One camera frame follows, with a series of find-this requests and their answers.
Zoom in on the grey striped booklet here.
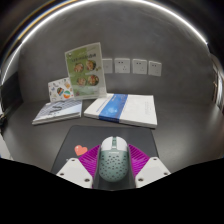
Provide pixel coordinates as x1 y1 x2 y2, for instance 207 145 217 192
31 99 83 126

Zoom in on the green menu sign stand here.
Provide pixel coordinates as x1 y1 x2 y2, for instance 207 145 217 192
64 41 108 100

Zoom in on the white wall socket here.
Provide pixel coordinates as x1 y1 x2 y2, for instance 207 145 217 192
132 58 148 75
101 58 114 74
114 57 132 74
148 60 163 78

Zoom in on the small colourful printed card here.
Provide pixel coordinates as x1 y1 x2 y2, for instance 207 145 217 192
47 77 75 103

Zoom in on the green and white computer mouse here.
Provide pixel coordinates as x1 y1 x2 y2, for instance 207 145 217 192
98 135 130 183

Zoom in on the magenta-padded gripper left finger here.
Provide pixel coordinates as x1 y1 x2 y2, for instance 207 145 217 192
55 144 101 189

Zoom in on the white ceiling light strip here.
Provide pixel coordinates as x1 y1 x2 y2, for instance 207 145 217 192
0 0 209 79

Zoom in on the dark framed glass door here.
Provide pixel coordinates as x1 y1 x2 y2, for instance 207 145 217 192
211 54 224 113

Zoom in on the dark grey printed mouse pad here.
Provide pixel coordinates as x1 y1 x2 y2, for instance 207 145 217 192
50 124 159 175

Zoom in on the white book with blue band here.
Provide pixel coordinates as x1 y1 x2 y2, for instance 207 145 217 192
83 93 158 130

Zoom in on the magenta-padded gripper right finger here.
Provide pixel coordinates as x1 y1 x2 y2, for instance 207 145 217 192
128 143 172 188

